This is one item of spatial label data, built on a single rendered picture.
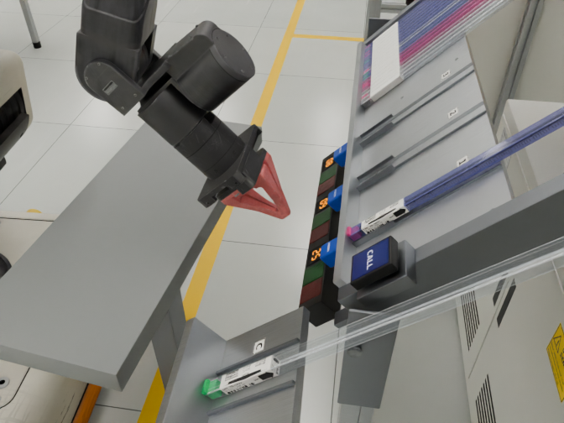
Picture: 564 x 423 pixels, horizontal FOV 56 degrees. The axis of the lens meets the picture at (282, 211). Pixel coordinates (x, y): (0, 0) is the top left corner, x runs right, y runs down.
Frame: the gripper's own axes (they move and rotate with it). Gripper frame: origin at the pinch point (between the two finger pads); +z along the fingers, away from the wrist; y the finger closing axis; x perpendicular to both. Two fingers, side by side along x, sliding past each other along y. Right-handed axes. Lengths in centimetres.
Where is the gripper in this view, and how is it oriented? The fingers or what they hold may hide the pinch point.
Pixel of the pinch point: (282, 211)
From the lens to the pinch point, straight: 62.7
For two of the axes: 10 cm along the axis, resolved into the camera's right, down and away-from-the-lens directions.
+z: 6.8, 6.3, 3.8
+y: 1.6, -6.4, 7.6
